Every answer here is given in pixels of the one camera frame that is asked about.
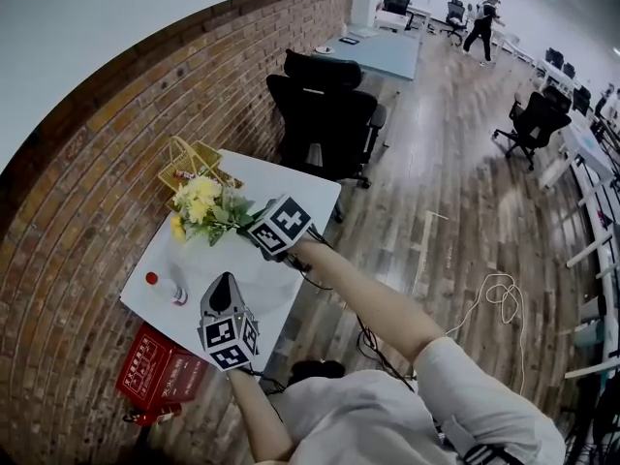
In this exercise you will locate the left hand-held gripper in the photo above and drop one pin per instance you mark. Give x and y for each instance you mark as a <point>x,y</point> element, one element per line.
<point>227,339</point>

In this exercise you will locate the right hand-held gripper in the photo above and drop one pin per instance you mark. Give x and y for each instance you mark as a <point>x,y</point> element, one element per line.
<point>281,226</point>

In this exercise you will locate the yellow flowers bunch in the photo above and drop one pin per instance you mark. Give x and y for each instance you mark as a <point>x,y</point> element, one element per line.
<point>203,201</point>

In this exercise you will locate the person's right forearm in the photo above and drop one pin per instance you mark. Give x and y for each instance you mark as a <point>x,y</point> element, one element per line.
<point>368,298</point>

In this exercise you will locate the person's left forearm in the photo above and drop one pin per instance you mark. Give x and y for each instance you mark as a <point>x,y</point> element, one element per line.
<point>261,414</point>

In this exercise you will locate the white rectangular table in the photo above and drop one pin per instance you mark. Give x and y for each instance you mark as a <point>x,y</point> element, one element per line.
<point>290,187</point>

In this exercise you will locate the red printed box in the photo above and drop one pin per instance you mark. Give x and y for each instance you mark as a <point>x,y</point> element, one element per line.
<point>155,371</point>

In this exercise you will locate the clear bottle with red cap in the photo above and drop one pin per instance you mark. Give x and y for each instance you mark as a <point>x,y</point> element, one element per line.
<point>152,278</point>

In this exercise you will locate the black high-back office chair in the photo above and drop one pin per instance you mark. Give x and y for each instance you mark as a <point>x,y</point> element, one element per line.
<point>319,124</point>

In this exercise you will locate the colourful snack packets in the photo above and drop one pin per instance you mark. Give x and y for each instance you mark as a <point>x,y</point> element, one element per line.
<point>184,173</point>

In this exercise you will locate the red fire extinguisher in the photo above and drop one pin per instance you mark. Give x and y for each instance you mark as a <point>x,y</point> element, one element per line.
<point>155,412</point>

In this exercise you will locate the white plate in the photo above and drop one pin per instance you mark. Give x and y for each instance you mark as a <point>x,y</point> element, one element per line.
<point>324,50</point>

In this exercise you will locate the black tablet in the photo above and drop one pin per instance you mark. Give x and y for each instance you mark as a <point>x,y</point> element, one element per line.
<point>349,40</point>

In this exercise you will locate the light blue desk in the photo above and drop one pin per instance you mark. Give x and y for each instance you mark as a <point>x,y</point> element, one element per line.
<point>382,56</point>

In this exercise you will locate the person's light grey clothing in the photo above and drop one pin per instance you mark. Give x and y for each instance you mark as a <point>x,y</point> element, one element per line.
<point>387,419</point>

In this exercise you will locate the white desk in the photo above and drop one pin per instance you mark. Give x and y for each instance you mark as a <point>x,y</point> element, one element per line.
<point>387,17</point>

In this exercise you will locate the white-framed desk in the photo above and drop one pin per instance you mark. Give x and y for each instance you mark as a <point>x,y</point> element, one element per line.
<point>588,143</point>

